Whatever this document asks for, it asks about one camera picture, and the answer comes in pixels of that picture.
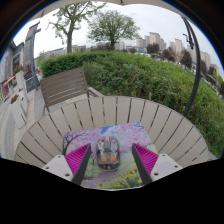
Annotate green trimmed hedge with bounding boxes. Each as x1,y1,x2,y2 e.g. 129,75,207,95
38,49,224,158

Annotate distant high-rise buildings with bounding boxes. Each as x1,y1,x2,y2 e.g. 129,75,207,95
39,31,221,78

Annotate tall thin-crowned tree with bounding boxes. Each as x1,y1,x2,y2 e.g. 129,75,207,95
48,1,108,54

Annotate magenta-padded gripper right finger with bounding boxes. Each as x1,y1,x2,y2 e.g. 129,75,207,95
132,143,183,186

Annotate grey slatted outdoor chair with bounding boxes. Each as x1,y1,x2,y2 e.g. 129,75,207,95
39,66,104,116

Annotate white planter box with flowers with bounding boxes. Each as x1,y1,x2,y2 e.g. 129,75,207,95
9,94,29,129
13,64,27,88

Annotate beige patio umbrella canopy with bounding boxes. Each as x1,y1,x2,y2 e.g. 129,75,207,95
31,0,181,19

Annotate dark curved umbrella pole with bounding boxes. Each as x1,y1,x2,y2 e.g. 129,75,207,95
181,16,202,118

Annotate round dense-crowned tree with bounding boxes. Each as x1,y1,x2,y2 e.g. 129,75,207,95
86,9,132,51

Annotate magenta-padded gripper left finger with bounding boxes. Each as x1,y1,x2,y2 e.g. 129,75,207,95
42,143,92,186

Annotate tall grey sign pillar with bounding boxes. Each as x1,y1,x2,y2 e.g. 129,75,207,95
22,21,42,93

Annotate storefront building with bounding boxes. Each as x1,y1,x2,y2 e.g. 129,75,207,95
0,41,24,104

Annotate flower landscape print mouse pad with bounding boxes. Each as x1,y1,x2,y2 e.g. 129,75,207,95
62,121,160,190

